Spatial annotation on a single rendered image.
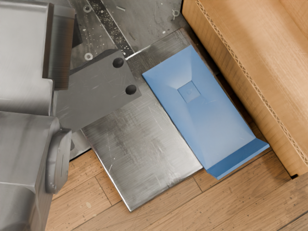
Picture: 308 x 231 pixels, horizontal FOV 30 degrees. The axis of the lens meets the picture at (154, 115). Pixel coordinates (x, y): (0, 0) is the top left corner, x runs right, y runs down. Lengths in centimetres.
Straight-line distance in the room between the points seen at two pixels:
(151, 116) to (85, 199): 12
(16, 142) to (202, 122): 37
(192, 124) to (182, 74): 6
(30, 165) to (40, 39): 10
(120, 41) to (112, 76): 25
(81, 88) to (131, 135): 21
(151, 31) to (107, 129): 14
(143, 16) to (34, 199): 45
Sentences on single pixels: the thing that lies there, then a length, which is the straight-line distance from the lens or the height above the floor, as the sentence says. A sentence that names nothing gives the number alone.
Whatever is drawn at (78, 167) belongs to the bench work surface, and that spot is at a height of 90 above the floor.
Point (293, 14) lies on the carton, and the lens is 74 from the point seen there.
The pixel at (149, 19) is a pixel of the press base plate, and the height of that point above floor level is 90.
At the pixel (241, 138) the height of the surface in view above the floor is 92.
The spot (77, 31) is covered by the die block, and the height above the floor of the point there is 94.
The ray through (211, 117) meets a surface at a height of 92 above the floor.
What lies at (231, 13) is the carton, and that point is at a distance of 74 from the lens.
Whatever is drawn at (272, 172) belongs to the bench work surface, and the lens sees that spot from 69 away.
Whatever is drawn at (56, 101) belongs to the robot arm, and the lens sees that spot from 40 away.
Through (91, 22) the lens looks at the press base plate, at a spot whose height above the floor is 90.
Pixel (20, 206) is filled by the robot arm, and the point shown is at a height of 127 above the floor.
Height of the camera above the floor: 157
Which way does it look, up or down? 75 degrees down
